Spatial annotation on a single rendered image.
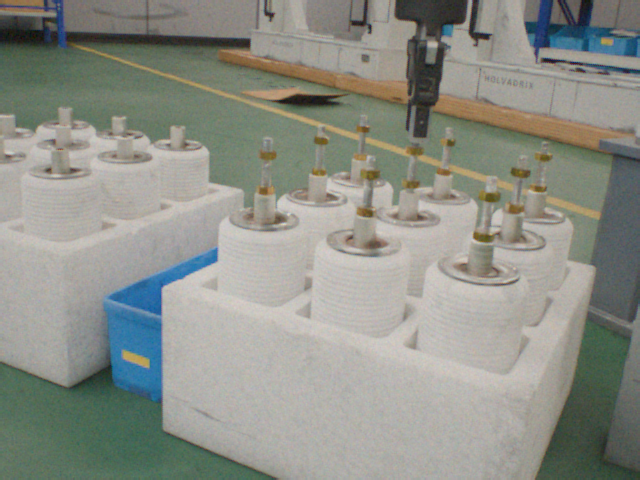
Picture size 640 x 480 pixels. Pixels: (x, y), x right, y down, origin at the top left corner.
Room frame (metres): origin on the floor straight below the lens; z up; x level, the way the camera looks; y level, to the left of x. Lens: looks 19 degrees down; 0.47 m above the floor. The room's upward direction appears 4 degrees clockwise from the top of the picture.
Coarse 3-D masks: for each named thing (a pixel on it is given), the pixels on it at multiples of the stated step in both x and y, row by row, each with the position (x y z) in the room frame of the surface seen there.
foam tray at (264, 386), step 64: (192, 320) 0.66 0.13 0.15; (256, 320) 0.63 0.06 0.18; (576, 320) 0.73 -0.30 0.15; (192, 384) 0.66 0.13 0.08; (256, 384) 0.62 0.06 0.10; (320, 384) 0.59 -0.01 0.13; (384, 384) 0.56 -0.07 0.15; (448, 384) 0.54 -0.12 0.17; (512, 384) 0.53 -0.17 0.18; (256, 448) 0.62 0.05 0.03; (320, 448) 0.59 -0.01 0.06; (384, 448) 0.56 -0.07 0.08; (448, 448) 0.53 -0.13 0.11; (512, 448) 0.51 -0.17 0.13
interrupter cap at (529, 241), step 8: (496, 232) 0.73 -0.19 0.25; (528, 232) 0.73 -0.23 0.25; (496, 240) 0.70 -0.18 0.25; (520, 240) 0.71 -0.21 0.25; (528, 240) 0.71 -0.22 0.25; (536, 240) 0.71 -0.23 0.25; (544, 240) 0.70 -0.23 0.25; (504, 248) 0.68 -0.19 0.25; (512, 248) 0.68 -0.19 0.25; (520, 248) 0.68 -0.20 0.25; (528, 248) 0.68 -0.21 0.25; (536, 248) 0.68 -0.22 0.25
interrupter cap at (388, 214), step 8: (384, 208) 0.79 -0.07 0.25; (392, 208) 0.79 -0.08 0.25; (424, 208) 0.80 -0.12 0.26; (384, 216) 0.76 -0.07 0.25; (392, 216) 0.77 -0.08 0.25; (424, 216) 0.77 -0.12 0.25; (432, 216) 0.77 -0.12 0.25; (392, 224) 0.73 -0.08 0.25; (400, 224) 0.73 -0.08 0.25; (408, 224) 0.73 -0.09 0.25; (416, 224) 0.73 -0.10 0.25; (424, 224) 0.73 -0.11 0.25; (432, 224) 0.74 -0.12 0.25
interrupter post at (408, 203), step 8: (400, 192) 0.77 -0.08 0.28; (416, 192) 0.77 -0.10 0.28; (400, 200) 0.76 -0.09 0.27; (408, 200) 0.76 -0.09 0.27; (416, 200) 0.76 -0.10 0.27; (400, 208) 0.76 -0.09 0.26; (408, 208) 0.76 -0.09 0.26; (416, 208) 0.76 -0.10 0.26; (400, 216) 0.76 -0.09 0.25; (408, 216) 0.76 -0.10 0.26; (416, 216) 0.76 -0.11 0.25
